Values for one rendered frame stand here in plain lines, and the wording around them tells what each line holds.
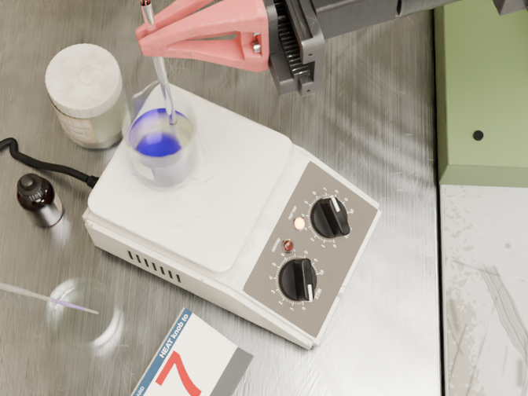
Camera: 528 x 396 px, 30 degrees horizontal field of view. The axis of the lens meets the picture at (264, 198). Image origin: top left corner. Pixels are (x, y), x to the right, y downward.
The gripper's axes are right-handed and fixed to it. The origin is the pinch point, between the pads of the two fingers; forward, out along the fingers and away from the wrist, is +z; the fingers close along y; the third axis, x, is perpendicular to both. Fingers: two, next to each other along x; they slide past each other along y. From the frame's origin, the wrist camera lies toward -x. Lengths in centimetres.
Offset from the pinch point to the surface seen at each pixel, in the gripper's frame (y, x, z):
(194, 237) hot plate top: 7.2, 16.2, 0.8
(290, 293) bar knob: 12.4, 20.0, -4.8
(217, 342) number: 13.5, 23.4, 1.4
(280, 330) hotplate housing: 14.4, 22.0, -3.4
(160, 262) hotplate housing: 7.5, 18.6, 3.7
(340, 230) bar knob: 9.0, 19.4, -9.9
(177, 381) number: 15.7, 22.5, 5.1
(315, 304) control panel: 13.4, 21.6, -6.5
